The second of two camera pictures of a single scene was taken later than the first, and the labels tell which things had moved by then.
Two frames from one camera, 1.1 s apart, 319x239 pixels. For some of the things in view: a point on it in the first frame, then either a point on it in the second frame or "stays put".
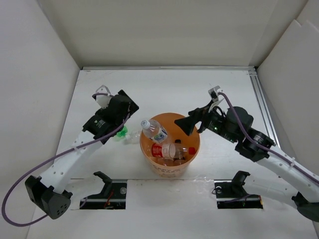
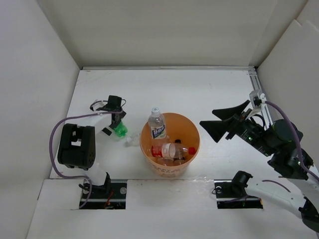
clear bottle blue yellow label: [153, 130] → [156, 121]
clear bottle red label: [170, 151] stays put
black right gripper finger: [187, 124] → [217, 129]
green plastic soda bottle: [123, 132] stays put
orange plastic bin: [174, 132] stays put
